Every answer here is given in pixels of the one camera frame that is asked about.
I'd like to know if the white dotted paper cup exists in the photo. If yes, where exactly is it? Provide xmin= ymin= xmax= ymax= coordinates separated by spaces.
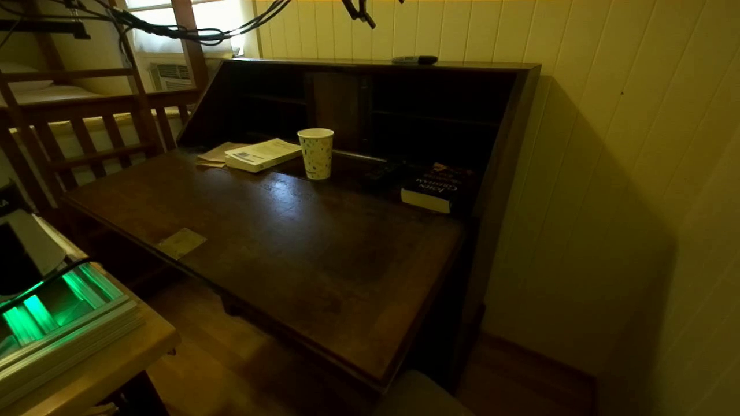
xmin=296 ymin=124 xmax=337 ymax=183

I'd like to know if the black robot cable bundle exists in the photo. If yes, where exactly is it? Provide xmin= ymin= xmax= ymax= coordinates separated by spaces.
xmin=60 ymin=0 xmax=296 ymax=48

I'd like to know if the dark wooden secretary desk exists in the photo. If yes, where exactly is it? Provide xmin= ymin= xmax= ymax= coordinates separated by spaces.
xmin=65 ymin=55 xmax=544 ymax=397

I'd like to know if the green lit aluminium frame device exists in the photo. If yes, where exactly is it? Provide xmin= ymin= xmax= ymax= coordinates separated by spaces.
xmin=0 ymin=211 xmax=145 ymax=391

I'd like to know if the small paper note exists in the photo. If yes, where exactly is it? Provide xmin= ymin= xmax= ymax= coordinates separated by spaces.
xmin=154 ymin=226 xmax=211 ymax=264

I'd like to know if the marker pen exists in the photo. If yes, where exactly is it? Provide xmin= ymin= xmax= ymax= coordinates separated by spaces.
xmin=391 ymin=52 xmax=441 ymax=68

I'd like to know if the dark wooden slatted frame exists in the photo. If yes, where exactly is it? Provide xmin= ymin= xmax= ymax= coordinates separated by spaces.
xmin=0 ymin=43 xmax=207 ymax=212

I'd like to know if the dark hardcover book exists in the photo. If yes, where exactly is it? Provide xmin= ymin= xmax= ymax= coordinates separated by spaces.
xmin=398 ymin=162 xmax=481 ymax=216

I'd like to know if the white window air conditioner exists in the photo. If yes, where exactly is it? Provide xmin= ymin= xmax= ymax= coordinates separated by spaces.
xmin=147 ymin=60 xmax=197 ymax=94

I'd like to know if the white paperback book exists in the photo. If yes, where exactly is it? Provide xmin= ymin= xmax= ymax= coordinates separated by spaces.
xmin=221 ymin=137 xmax=304 ymax=175

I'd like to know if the light wooden side table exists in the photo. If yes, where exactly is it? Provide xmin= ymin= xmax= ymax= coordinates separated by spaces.
xmin=0 ymin=297 xmax=182 ymax=416

